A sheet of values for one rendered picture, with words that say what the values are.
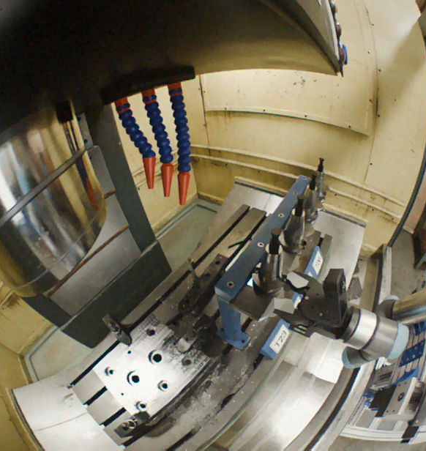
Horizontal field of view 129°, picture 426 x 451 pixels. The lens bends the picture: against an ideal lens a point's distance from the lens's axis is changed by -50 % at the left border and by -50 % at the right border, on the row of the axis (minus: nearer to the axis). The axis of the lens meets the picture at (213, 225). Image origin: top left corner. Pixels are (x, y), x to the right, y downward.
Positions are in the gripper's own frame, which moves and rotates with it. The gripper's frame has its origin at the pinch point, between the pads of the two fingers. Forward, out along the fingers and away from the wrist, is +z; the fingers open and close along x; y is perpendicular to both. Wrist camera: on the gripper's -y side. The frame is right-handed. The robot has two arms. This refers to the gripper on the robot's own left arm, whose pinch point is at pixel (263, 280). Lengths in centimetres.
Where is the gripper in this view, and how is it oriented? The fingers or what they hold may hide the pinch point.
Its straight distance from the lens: 38.2
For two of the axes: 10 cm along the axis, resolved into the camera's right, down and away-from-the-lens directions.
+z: -7.9, -3.2, 5.3
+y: 1.1, 7.6, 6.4
